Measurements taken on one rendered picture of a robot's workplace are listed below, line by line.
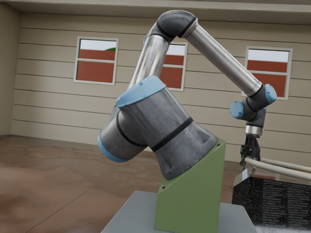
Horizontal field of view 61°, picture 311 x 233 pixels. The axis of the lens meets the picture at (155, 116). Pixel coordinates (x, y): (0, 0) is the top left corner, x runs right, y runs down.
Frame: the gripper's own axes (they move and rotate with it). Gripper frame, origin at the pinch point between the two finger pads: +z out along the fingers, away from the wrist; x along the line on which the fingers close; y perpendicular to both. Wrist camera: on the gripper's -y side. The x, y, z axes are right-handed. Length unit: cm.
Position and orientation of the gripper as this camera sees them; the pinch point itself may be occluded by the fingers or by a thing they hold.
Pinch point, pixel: (248, 170)
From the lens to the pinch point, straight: 157.3
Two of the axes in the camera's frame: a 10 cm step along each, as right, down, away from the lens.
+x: 7.5, 1.2, -6.5
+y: -6.4, -1.2, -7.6
